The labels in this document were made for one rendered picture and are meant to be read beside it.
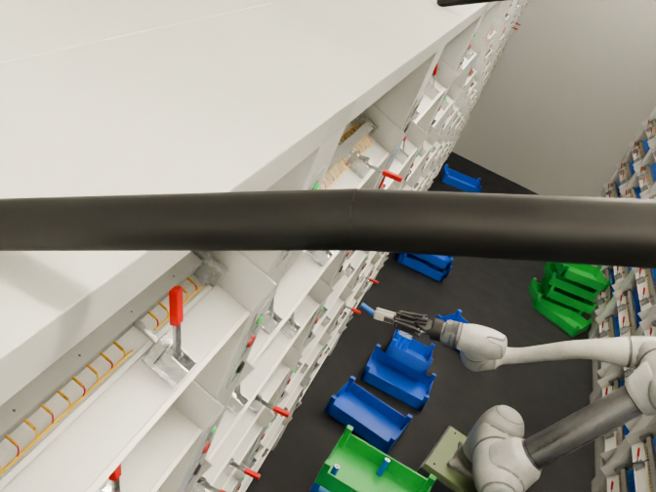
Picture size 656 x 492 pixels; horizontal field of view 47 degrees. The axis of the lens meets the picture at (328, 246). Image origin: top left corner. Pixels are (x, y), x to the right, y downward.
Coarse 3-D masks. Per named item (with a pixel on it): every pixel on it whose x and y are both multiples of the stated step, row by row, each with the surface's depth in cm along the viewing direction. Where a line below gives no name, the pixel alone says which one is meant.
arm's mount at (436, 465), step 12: (456, 432) 290; (444, 444) 280; (456, 444) 283; (432, 456) 271; (444, 456) 274; (432, 468) 265; (444, 468) 268; (444, 480) 264; (456, 480) 264; (468, 480) 267
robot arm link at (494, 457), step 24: (648, 360) 231; (648, 384) 224; (600, 408) 233; (624, 408) 229; (648, 408) 225; (552, 432) 239; (576, 432) 235; (600, 432) 233; (480, 456) 250; (504, 456) 243; (528, 456) 241; (552, 456) 239; (480, 480) 242; (504, 480) 238; (528, 480) 241
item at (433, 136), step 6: (432, 132) 286; (432, 138) 287; (438, 138) 286; (426, 144) 284; (420, 150) 271; (426, 150) 279; (420, 156) 271; (414, 162) 263; (420, 162) 267; (414, 168) 259; (408, 174) 247; (402, 186) 233
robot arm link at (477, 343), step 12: (468, 324) 252; (468, 336) 248; (480, 336) 247; (492, 336) 247; (504, 336) 249; (468, 348) 248; (480, 348) 247; (492, 348) 246; (504, 348) 247; (480, 360) 255
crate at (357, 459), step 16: (336, 448) 228; (352, 448) 229; (368, 448) 227; (352, 464) 225; (368, 464) 227; (400, 464) 225; (320, 480) 213; (336, 480) 211; (352, 480) 219; (368, 480) 222; (384, 480) 224; (400, 480) 227; (416, 480) 225; (432, 480) 221
